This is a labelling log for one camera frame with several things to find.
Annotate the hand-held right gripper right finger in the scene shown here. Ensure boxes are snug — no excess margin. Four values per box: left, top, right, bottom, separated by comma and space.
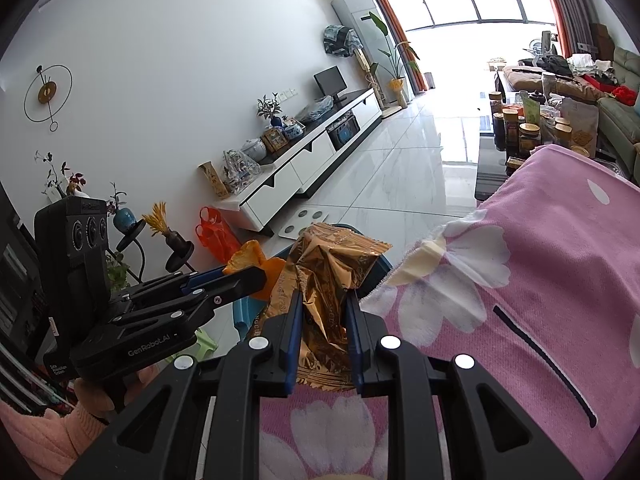
345, 287, 583, 480

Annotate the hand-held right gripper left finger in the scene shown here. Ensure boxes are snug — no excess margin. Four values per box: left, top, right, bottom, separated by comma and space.
65, 290, 306, 480

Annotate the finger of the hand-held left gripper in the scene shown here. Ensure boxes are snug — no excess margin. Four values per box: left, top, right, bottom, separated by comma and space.
122, 266, 269, 331
107, 265, 236, 311

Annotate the orange peel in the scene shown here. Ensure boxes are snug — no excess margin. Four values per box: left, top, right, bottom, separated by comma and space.
222, 240, 287, 301

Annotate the gold foil wrapper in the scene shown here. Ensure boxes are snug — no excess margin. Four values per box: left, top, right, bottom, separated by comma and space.
250, 222, 393, 393

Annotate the person's left forearm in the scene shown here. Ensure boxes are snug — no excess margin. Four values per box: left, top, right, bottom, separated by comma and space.
0, 400, 108, 480

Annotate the person's left hand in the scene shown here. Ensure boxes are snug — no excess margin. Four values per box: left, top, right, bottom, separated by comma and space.
74, 364, 171, 423

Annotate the black plant stand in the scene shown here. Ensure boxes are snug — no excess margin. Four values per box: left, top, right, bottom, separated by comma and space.
115, 225, 196, 286

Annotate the green potted plant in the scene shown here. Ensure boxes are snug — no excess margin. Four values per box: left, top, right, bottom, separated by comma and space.
102, 252, 133, 296

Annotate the orange plastic bag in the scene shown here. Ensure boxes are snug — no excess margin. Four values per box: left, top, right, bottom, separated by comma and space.
195, 206, 243, 263

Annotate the teal vase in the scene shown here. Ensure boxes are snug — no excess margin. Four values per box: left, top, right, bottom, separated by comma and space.
107, 182, 138, 233

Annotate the yellow wheat bundle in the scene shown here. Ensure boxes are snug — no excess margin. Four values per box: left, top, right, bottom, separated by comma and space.
142, 201, 191, 256

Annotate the red leaf flower decoration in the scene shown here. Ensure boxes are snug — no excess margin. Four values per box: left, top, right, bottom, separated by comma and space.
34, 150, 91, 198

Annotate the white spotted board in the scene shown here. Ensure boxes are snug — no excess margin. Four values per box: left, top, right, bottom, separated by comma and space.
277, 205, 331, 241

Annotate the patterned tan box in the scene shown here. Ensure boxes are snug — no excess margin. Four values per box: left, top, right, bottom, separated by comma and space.
198, 161, 232, 201

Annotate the clear toy packet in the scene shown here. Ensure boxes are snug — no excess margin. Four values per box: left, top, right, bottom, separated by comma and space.
222, 149, 262, 193

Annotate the framed picture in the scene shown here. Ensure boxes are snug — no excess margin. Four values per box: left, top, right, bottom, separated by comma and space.
260, 127, 291, 155

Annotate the white black TV cabinet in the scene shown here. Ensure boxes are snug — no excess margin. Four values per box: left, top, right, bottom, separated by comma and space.
212, 87, 383, 233

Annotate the blue vase with flowers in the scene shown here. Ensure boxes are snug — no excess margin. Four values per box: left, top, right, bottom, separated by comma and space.
256, 92, 282, 131

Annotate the pink floral tablecloth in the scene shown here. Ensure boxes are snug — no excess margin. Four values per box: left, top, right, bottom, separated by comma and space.
257, 144, 640, 480

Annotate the clear plastic bag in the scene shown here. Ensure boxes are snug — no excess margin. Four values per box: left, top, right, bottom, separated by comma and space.
300, 96, 335, 122

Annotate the black monitor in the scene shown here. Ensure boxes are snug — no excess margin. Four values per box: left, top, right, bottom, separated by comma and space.
313, 66, 348, 103

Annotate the black coffee table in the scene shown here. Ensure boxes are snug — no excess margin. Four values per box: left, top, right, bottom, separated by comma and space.
475, 72, 626, 206

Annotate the blue patterned cloth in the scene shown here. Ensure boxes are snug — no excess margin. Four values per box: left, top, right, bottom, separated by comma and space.
322, 24, 361, 58

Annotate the tall leafy plant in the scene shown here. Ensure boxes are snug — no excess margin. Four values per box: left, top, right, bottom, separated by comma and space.
369, 10, 421, 106

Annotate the cluster of lidded jars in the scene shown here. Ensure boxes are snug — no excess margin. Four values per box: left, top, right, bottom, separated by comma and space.
487, 90, 591, 161

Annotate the white standing air conditioner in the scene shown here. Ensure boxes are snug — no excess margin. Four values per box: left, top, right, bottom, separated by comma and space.
331, 0, 416, 103

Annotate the brown paper bag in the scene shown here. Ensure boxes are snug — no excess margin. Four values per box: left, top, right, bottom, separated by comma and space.
557, 97, 600, 158

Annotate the grey orange curtain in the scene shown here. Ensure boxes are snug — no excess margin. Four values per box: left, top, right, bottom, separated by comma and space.
535, 0, 591, 58
335, 0, 431, 93

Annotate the brown ottoman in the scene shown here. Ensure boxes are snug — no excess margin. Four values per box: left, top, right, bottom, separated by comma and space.
502, 64, 571, 93

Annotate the black bag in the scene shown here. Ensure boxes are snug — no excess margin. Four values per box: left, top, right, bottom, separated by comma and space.
540, 55, 573, 78

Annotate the pile of light clothes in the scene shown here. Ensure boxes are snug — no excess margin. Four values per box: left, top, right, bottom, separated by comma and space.
570, 52, 616, 83

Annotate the red cloth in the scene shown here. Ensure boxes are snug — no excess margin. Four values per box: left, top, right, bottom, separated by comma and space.
610, 85, 640, 106

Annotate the brown box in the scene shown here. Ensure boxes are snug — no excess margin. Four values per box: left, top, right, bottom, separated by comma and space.
589, 22, 616, 58

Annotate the round black wall clock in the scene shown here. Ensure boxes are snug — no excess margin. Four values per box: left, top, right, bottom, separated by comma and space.
24, 64, 75, 133

